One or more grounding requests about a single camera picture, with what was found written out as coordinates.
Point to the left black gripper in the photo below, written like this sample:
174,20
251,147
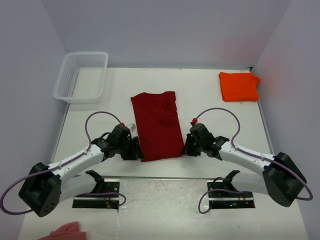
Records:
135,152

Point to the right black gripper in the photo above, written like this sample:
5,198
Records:
187,149

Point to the dark red t shirt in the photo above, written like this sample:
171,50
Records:
158,125

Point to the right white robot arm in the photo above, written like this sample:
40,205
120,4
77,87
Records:
275,175

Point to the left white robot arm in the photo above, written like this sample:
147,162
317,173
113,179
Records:
48,185

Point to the folded orange t shirt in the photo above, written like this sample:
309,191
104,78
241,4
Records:
239,87

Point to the white plastic basket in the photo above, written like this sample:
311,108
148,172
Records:
82,77

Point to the pink cloth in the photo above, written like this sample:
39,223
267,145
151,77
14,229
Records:
69,231

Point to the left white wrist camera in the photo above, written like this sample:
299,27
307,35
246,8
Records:
132,127

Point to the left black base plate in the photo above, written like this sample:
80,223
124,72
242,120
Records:
105,202

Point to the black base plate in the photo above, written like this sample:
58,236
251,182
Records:
105,202
224,200

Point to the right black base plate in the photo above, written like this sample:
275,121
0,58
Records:
224,200

